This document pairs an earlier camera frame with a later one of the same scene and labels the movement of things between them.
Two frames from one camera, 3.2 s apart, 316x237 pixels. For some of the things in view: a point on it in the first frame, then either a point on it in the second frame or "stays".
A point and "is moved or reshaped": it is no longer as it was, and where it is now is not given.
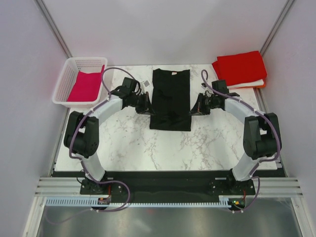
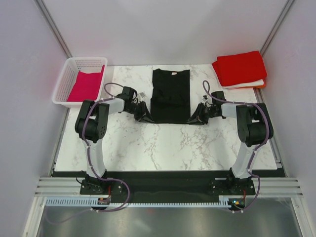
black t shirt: x=171 y=100 is moved or reshaped
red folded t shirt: x=241 y=67 stays
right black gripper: x=198 y=107 → x=198 y=115
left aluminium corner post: x=50 y=23 stays
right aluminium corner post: x=276 y=26 stays
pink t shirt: x=87 y=87 stays
